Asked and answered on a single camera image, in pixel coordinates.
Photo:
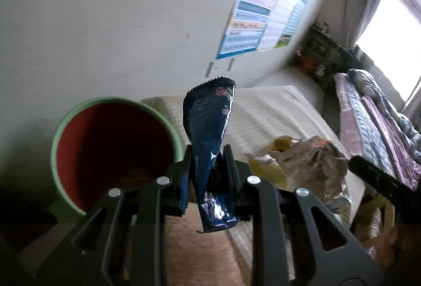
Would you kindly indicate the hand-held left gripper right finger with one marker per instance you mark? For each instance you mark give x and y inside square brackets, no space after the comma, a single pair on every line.
[230,174]

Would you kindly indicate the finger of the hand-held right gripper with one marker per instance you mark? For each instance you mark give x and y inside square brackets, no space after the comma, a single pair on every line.
[384,180]

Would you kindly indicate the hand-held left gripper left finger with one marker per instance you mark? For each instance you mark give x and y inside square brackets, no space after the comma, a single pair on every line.
[185,174]

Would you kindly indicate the yellow snack wrapper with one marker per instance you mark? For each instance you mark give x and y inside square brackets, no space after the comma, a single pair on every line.
[263,170]

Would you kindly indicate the dark blue snack wrapper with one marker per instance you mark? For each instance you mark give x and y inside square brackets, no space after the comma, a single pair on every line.
[207,121]

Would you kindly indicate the green bin with red inside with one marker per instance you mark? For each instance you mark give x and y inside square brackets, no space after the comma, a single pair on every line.
[98,147]

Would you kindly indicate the checkered beige tablecloth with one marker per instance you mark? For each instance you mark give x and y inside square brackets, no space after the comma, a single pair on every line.
[263,114]

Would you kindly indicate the crumpled silver wrapper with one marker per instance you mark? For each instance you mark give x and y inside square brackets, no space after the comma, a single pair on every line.
[315,170]

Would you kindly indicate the blue grey patterned quilt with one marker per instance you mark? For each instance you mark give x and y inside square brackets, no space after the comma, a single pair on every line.
[371,85]

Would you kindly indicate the bright window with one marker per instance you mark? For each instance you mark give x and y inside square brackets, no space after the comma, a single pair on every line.
[391,39]

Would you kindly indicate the dark cluttered shelf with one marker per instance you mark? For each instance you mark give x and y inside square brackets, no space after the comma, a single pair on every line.
[322,52]

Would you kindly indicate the pale curtain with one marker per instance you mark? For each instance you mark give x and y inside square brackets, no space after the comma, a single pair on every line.
[360,6]

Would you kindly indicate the blue bordered wall poster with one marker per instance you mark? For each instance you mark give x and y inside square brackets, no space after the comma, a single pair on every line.
[245,26]

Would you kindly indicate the white chart wall poster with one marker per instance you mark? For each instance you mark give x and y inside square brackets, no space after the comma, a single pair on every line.
[289,16]

